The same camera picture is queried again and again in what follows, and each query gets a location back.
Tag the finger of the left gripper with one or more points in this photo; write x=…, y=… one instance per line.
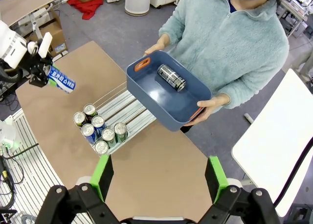
x=39, y=81

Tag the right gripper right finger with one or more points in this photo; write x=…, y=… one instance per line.
x=217, y=177

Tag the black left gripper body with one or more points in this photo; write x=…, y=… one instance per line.
x=39, y=65

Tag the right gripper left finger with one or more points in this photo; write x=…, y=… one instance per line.
x=97, y=175

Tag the blue Pocari Sweat can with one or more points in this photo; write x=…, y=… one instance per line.
x=97, y=121
x=87, y=129
x=62, y=81

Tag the green soda can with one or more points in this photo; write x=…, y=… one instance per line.
x=108, y=134
x=101, y=147
x=120, y=128

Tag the blue storage bin orange trim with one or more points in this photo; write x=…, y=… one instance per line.
x=156, y=104

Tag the person's right forearm fleece sleeve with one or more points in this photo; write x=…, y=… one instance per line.
x=171, y=26

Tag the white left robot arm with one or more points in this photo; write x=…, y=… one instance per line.
x=9, y=48

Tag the person's left forearm fleece sleeve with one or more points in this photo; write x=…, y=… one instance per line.
x=256, y=87

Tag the white can dispenser rack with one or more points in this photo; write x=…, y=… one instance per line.
x=127, y=104

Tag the person's left hand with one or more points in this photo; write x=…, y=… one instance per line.
x=215, y=104

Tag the person's right hand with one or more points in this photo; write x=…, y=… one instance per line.
x=161, y=43

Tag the cardboard box with label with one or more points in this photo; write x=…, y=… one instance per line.
x=57, y=35

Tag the brown neighbouring table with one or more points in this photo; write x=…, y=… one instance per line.
x=24, y=4

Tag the large white table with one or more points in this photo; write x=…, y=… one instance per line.
x=269, y=136

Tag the red cloth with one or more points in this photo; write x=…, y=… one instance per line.
x=88, y=8

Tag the white cylindrical air purifier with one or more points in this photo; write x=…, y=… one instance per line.
x=138, y=1

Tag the person in mint fleece jacket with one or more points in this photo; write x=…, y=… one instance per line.
x=232, y=45

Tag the cluttered grey workbench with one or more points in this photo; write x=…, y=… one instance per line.
x=293, y=16

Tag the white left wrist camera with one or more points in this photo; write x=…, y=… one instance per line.
x=45, y=45

